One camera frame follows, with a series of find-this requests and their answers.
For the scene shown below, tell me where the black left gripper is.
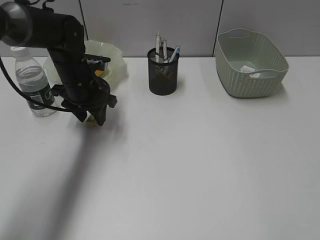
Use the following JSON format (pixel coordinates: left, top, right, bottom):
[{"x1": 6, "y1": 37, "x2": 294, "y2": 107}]
[{"x1": 48, "y1": 48, "x2": 118, "y2": 126}]

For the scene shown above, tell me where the yellow eraser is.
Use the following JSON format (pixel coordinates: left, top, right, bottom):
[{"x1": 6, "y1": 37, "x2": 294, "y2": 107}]
[{"x1": 85, "y1": 115, "x2": 97, "y2": 127}]

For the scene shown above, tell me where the yellow mango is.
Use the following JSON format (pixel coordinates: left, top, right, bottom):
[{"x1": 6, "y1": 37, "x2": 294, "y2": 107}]
[{"x1": 95, "y1": 70, "x2": 105, "y2": 77}]

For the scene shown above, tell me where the clear water bottle green label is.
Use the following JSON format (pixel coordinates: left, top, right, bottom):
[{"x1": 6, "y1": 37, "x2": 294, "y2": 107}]
[{"x1": 10, "y1": 46, "x2": 57, "y2": 107}]

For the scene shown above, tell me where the beige white click pen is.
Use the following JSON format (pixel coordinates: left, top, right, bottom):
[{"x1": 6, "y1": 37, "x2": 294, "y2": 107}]
[{"x1": 155, "y1": 32, "x2": 162, "y2": 63}]

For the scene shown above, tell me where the silver grey click pen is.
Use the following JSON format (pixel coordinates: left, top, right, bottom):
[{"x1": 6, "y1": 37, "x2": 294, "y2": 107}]
[{"x1": 161, "y1": 39, "x2": 169, "y2": 63}]

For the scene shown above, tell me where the blue grey click pen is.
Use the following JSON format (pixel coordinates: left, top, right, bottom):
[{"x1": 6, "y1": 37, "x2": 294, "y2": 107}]
[{"x1": 169, "y1": 43, "x2": 181, "y2": 63}]

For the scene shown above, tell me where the waste paper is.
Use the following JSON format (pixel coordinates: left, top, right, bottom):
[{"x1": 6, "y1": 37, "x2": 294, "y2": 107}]
[{"x1": 240, "y1": 65, "x2": 260, "y2": 78}]

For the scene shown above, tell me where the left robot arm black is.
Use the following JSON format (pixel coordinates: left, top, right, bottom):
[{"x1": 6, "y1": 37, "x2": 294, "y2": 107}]
[{"x1": 0, "y1": 0, "x2": 117, "y2": 126}]

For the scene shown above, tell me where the black mesh pen holder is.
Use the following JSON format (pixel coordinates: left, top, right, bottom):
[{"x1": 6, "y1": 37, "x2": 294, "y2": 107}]
[{"x1": 147, "y1": 47, "x2": 180, "y2": 96}]

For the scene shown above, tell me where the pale green woven basket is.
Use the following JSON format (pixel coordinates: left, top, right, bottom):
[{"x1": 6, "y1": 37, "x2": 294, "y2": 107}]
[{"x1": 215, "y1": 28, "x2": 289, "y2": 99}]

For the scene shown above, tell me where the pale green wavy glass bowl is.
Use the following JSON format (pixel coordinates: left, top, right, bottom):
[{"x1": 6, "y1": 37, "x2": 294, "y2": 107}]
[{"x1": 43, "y1": 40, "x2": 128, "y2": 92}]

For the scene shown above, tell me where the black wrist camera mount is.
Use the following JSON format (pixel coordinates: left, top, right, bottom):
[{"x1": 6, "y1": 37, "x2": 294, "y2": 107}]
[{"x1": 85, "y1": 54, "x2": 111, "y2": 74}]

